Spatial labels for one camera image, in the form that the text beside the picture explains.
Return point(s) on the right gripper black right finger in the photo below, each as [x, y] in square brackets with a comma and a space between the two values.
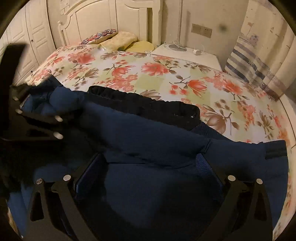
[244, 213]

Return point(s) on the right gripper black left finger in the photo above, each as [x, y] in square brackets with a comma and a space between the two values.
[53, 213]

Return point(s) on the navy blue puffer jacket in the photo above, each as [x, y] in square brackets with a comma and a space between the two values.
[145, 185]

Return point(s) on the white wardrobe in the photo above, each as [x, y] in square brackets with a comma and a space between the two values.
[30, 26]

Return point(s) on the floral bed quilt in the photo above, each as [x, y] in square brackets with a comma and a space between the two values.
[228, 105]

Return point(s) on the round patterned cushion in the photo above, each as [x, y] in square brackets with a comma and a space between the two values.
[99, 37]

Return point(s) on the cream yellow pillow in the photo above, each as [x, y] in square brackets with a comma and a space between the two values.
[120, 41]

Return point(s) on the striped patterned curtain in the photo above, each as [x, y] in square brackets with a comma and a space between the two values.
[264, 54]

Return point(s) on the white wooden headboard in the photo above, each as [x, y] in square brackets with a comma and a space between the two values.
[85, 18]

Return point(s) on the white nightstand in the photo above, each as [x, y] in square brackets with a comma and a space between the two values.
[206, 59]

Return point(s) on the white desk lamp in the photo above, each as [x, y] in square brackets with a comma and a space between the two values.
[180, 21]

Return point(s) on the white charger with cable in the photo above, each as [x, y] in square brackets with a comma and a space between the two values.
[197, 51]

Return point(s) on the wall switch socket plate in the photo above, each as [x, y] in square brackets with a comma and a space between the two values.
[201, 30]

